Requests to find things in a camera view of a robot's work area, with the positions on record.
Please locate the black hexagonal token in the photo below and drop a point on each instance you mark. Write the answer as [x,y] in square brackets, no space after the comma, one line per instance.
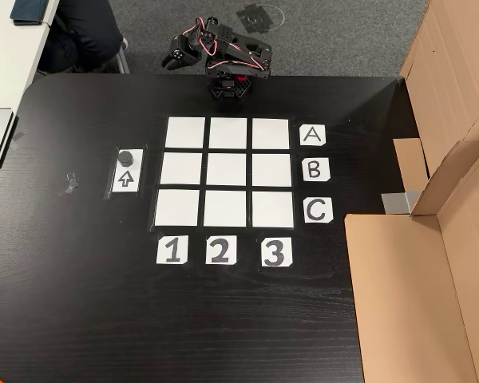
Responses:
[125,157]

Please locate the white nine-square grid sheet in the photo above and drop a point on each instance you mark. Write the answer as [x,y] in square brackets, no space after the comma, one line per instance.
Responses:
[225,169]

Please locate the metal chair leg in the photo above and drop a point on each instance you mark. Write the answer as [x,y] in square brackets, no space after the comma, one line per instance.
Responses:
[123,56]

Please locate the black floor tape patch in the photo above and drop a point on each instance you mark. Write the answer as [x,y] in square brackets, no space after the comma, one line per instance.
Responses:
[254,19]

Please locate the person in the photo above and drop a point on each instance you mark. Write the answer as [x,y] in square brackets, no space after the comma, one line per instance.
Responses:
[84,36]

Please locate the white arrow paper sheet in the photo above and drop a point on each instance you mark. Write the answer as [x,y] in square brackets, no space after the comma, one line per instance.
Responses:
[125,179]

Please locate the paper sheet letter A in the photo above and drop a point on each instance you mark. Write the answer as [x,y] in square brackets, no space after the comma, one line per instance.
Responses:
[312,135]

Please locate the crumpled clear tape piece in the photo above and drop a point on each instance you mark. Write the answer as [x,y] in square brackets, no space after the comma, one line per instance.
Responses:
[69,184]

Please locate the white desk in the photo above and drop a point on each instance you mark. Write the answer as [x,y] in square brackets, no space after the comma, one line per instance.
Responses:
[8,64]

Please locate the paper sheet letter B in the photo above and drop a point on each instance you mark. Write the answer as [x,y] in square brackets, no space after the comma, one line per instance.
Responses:
[315,170]

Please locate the paper sheet number 1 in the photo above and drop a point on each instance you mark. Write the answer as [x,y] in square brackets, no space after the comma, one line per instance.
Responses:
[171,249]

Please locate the paper sheet number 2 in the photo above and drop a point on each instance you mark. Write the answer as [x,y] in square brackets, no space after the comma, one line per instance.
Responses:
[220,250]

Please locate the paper sheet letter C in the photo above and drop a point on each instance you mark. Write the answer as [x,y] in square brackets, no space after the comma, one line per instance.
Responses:
[317,210]

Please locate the paper sheet number 3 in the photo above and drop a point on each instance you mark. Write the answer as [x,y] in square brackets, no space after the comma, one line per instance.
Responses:
[276,252]

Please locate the brown cardboard panel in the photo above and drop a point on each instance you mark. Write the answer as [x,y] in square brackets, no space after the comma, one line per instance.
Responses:
[403,299]
[451,80]

